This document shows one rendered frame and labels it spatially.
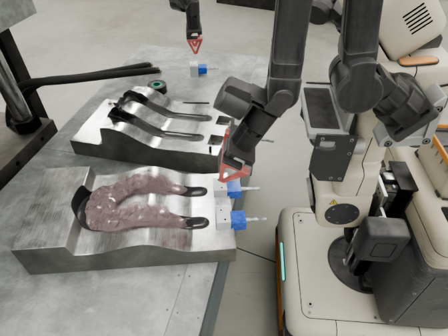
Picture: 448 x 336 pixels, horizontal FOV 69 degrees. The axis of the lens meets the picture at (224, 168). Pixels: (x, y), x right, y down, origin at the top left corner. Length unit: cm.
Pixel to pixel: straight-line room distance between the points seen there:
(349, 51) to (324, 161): 36
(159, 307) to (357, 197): 63
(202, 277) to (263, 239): 107
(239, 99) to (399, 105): 29
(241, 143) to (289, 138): 183
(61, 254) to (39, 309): 13
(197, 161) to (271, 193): 113
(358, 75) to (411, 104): 13
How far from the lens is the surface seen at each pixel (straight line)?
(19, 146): 138
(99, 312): 85
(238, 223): 84
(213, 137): 106
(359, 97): 63
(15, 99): 137
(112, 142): 110
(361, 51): 61
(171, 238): 81
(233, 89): 63
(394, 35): 77
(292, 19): 58
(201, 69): 155
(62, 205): 91
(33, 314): 90
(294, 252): 151
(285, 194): 210
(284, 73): 60
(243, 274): 175
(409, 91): 70
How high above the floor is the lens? 154
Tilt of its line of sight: 44 degrees down
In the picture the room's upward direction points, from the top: straight up
